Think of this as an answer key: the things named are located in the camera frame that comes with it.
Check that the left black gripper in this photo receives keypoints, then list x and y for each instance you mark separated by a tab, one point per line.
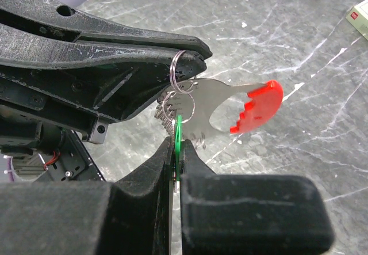
51	79

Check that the white green small box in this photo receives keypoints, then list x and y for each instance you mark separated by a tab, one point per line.
358	16

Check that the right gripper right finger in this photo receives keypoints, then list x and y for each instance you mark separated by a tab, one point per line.
249	213

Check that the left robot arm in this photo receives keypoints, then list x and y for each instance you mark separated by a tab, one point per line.
63	144

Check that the green key tag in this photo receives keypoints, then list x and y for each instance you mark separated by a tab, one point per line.
177	149

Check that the small metal keyring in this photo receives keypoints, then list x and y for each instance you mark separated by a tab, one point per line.
176	89

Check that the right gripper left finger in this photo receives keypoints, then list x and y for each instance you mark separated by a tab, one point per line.
129	216

